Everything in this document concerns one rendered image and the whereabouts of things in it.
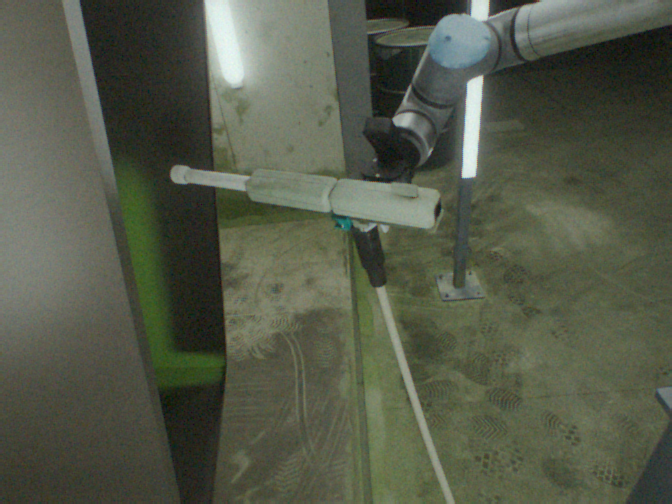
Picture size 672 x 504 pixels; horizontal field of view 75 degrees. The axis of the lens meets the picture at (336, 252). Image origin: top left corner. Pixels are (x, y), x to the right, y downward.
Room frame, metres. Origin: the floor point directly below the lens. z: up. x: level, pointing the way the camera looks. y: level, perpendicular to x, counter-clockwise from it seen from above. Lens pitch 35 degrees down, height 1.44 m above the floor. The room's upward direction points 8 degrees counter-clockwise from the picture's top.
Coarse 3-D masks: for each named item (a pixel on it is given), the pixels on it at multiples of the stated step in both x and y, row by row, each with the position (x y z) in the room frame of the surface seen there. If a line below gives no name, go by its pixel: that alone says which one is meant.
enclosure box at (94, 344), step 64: (0, 0) 0.30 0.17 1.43; (64, 0) 0.30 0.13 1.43; (128, 0) 0.89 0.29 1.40; (192, 0) 0.89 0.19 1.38; (0, 64) 0.30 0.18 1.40; (64, 64) 0.30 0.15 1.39; (128, 64) 0.89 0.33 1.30; (192, 64) 0.89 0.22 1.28; (0, 128) 0.30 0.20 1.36; (64, 128) 0.30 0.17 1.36; (128, 128) 0.89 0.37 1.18; (192, 128) 0.89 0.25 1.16; (0, 192) 0.30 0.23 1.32; (64, 192) 0.30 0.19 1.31; (128, 192) 0.89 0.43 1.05; (192, 192) 0.89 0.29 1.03; (0, 256) 0.29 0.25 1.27; (64, 256) 0.30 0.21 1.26; (128, 256) 0.32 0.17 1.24; (192, 256) 0.89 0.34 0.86; (0, 320) 0.29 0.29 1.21; (64, 320) 0.30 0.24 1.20; (128, 320) 0.30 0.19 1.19; (192, 320) 0.89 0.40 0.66; (0, 384) 0.29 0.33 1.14; (64, 384) 0.29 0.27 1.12; (128, 384) 0.30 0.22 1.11; (192, 384) 0.83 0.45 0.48; (0, 448) 0.29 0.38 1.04; (64, 448) 0.29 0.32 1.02; (128, 448) 0.30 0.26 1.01; (192, 448) 0.64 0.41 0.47
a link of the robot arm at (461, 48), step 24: (456, 24) 0.76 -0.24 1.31; (480, 24) 0.77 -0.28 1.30; (432, 48) 0.76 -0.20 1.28; (456, 48) 0.72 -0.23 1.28; (480, 48) 0.72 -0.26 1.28; (432, 72) 0.75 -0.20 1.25; (456, 72) 0.73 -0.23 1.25; (480, 72) 0.76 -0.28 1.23; (432, 96) 0.76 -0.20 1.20; (456, 96) 0.76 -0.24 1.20
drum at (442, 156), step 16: (384, 48) 3.03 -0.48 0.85; (400, 48) 2.94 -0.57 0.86; (416, 48) 2.90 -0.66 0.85; (384, 64) 3.04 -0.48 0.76; (400, 64) 2.94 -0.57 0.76; (416, 64) 2.90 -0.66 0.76; (384, 80) 3.04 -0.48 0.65; (400, 80) 2.94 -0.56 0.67; (384, 96) 3.05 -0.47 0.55; (400, 96) 2.94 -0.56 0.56; (384, 112) 3.06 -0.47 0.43; (448, 128) 2.94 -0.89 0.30; (448, 144) 2.95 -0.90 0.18; (432, 160) 2.89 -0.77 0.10; (448, 160) 2.96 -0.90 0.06
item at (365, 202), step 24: (264, 192) 0.62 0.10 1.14; (288, 192) 0.60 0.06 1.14; (312, 192) 0.58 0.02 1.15; (336, 192) 0.56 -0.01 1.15; (360, 192) 0.55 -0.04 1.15; (384, 192) 0.53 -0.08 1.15; (408, 192) 0.51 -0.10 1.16; (432, 192) 0.51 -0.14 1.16; (360, 216) 0.54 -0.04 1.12; (384, 216) 0.51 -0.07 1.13; (408, 216) 0.49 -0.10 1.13; (432, 216) 0.48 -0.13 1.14; (360, 240) 0.56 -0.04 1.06
